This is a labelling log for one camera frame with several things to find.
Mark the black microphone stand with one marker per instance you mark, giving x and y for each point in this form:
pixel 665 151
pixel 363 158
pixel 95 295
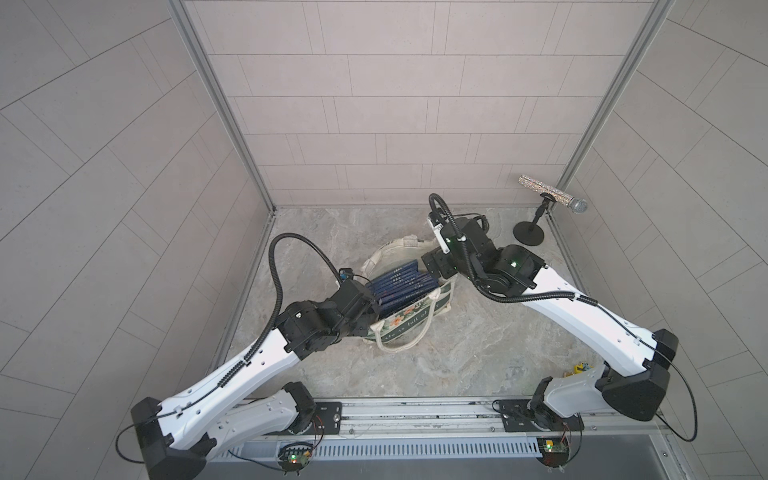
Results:
pixel 530 233

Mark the floral canvas tote bag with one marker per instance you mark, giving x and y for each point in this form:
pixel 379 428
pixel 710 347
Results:
pixel 405 328

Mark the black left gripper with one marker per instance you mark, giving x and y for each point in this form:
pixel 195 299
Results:
pixel 364 322

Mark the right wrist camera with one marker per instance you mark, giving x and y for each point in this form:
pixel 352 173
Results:
pixel 436 226

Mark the white ventilation grille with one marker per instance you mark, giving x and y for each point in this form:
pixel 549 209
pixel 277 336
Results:
pixel 337 448

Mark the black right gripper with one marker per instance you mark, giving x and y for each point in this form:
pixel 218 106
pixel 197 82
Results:
pixel 444 267

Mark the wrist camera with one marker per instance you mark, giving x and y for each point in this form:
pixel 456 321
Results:
pixel 436 226
pixel 346 274

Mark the glittery microphone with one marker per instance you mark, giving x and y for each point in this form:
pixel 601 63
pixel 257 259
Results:
pixel 575 204

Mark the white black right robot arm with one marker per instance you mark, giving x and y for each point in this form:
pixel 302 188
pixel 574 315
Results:
pixel 635 377

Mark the stack of dark blue books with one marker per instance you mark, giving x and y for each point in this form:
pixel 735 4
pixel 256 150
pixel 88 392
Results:
pixel 400 287

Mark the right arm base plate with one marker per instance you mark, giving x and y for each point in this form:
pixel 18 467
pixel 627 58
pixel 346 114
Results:
pixel 519 416

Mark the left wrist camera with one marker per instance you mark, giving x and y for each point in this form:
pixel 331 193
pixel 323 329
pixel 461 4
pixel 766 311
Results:
pixel 346 274

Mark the left circuit board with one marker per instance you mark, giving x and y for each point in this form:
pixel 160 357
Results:
pixel 294 457

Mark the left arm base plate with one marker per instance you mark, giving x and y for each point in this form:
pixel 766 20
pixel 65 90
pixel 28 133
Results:
pixel 325 419

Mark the right circuit board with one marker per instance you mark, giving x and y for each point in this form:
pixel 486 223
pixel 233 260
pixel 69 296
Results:
pixel 555 452

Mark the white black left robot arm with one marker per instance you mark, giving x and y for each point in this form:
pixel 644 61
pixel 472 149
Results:
pixel 302 329

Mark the circuit board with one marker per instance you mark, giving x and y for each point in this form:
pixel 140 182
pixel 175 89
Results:
pixel 294 457
pixel 555 452

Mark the small yellow toy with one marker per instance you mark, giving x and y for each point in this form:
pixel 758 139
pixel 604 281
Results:
pixel 577 369

